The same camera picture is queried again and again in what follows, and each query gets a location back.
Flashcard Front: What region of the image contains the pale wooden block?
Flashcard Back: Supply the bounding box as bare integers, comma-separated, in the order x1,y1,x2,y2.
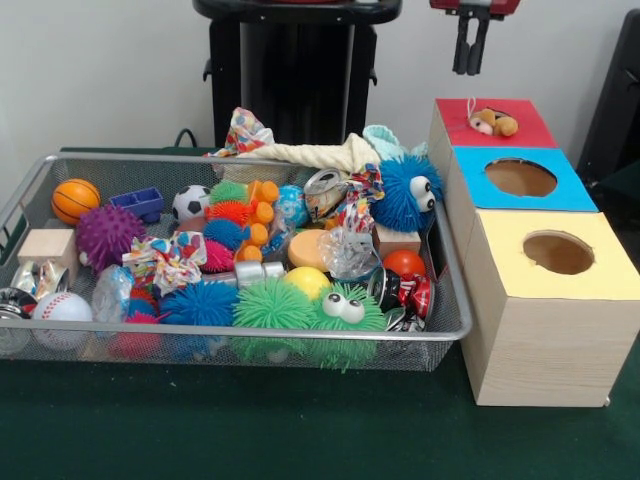
18,228,81,289

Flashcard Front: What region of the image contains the cream yellow muslin cloth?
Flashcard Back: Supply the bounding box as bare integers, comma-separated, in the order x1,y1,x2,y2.
238,135,383,176

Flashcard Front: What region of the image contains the silver drink can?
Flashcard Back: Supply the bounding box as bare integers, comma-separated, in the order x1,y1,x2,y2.
305,168,353,221

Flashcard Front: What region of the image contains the black cable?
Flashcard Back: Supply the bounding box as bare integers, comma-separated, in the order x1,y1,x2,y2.
174,127,200,151

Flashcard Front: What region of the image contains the green furry googly-eyed toy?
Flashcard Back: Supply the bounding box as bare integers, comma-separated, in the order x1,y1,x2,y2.
305,283,388,372

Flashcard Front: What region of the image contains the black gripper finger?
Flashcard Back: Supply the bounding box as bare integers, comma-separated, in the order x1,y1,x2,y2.
452,11,473,76
470,12,492,77

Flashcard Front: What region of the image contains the crushed red soda can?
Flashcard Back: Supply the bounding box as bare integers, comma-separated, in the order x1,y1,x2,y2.
368,265,437,319

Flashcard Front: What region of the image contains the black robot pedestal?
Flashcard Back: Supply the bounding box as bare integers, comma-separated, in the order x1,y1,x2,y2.
193,0,403,151

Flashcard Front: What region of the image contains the small tan plush toy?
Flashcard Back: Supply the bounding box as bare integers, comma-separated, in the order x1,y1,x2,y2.
466,98,520,138

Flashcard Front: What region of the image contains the long orange toy block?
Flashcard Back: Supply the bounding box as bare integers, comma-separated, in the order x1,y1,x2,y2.
235,180,282,264

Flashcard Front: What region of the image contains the small blue toy block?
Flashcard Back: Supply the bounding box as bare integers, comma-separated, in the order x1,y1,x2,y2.
110,187,167,224

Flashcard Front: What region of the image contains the shallow clear mesh bin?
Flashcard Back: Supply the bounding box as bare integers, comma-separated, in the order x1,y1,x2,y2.
0,152,473,373

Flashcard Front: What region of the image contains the black and white soccer ball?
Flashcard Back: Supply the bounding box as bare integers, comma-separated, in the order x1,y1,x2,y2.
173,185,214,223

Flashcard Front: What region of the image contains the mint green muslin cloth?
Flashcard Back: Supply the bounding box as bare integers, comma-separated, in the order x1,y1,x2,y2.
361,123,429,167

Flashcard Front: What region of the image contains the small orange basketball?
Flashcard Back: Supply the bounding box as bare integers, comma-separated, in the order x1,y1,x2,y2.
52,178,103,226

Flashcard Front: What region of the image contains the purple plush toy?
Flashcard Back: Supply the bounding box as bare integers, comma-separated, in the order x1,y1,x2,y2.
75,205,148,276

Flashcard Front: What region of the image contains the green spiky ball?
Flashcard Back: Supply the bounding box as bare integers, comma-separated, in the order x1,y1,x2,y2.
233,277,319,334

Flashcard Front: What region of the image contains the dark green table cloth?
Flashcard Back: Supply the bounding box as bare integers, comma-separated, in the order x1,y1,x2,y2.
0,148,640,480

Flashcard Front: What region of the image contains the wooden box with three holes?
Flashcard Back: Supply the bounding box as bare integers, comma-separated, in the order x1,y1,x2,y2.
426,97,640,408

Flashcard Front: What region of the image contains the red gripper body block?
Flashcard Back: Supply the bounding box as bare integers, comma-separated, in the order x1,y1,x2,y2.
430,0,521,16

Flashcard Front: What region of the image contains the blue spiky ball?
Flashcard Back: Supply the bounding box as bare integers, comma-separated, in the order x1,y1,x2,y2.
160,280,241,328
371,154,445,234

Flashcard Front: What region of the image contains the black upright panel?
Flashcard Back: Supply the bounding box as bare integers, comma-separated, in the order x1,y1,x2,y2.
578,10,640,188

